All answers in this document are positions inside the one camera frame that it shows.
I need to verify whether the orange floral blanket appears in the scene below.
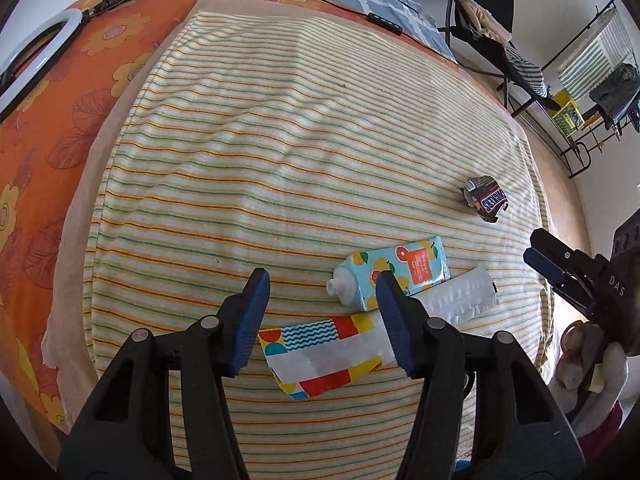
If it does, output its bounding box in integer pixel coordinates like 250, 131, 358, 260
0, 0, 461, 436

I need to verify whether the white embossed packet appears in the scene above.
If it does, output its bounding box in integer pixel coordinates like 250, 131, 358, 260
415, 266, 499, 328

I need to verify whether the light blue juice carton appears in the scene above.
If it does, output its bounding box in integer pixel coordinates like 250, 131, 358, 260
326, 236, 451, 311

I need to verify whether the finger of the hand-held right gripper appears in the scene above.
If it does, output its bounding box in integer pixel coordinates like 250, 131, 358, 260
523, 247, 597, 318
530, 228, 598, 273

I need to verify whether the beige towel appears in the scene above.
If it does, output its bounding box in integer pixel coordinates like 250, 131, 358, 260
42, 0, 556, 461

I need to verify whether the colourful patterned wrapper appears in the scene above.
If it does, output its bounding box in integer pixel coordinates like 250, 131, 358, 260
257, 312, 401, 401

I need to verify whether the dark hanging jacket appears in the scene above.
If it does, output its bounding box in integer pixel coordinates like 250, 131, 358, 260
589, 62, 640, 131

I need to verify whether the person's right hand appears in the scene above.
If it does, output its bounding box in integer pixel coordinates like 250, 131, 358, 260
557, 320, 630, 413

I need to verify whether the black inline cable remote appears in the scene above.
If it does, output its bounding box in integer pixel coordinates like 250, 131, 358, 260
366, 11, 402, 35

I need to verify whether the white ring light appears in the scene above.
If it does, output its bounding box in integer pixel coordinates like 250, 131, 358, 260
0, 8, 93, 111

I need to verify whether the striped garment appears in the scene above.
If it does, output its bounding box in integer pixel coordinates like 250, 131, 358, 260
505, 42, 548, 98

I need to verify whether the striped hanging cloth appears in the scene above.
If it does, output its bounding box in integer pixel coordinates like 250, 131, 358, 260
557, 10, 636, 103

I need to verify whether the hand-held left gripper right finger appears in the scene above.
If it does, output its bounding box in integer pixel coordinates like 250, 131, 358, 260
375, 270, 588, 480

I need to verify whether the black clothes rack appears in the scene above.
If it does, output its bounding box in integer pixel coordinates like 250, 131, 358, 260
512, 0, 640, 178

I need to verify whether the brown chocolate bar wrapper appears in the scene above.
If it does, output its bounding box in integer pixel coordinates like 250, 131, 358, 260
460, 175, 510, 224

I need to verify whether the beige garment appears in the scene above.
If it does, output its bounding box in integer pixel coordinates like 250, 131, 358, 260
457, 0, 513, 43

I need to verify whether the yellow crate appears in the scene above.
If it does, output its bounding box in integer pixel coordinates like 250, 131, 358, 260
551, 89, 583, 133

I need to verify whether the striped towel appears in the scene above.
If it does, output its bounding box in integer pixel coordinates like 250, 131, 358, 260
85, 7, 553, 466

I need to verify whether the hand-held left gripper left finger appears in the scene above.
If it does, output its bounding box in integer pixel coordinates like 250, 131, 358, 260
57, 267, 272, 480

